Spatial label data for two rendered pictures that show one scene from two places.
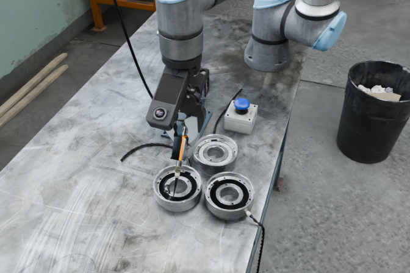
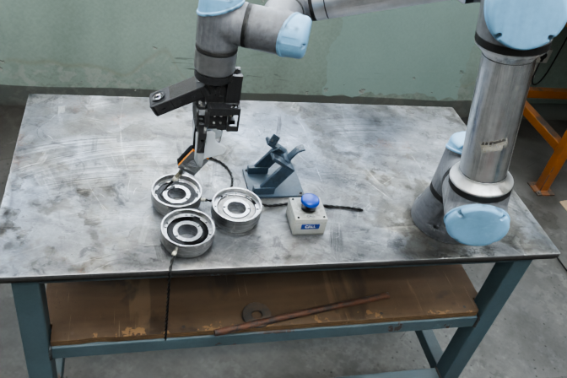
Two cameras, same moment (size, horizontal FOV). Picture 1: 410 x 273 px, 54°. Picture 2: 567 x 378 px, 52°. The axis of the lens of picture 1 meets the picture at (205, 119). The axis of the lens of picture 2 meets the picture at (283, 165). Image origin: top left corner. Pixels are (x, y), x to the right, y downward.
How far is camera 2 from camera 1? 0.82 m
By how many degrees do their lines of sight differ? 40
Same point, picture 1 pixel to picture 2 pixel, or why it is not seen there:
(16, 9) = (404, 45)
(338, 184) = not seen: outside the picture
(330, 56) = not seen: outside the picture
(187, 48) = (199, 61)
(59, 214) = (116, 142)
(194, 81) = (215, 104)
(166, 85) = (184, 84)
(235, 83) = (369, 202)
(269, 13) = (446, 157)
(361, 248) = not seen: outside the picture
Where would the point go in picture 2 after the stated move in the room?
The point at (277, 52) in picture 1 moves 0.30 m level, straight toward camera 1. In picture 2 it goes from (437, 211) to (311, 226)
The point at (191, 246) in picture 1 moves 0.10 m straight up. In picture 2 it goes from (122, 229) to (121, 191)
